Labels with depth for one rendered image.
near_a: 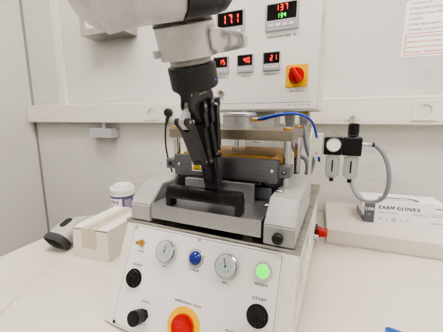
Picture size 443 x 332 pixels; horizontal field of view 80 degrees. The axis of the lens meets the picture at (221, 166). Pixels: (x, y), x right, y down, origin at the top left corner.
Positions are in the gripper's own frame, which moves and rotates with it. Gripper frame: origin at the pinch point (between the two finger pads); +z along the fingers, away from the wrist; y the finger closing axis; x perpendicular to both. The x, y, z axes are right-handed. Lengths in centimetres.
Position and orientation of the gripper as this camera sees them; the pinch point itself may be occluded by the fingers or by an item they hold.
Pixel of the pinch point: (211, 174)
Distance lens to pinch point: 50.3
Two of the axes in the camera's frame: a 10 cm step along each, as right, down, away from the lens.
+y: -3.8, 4.9, -7.9
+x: 9.1, 0.7, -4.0
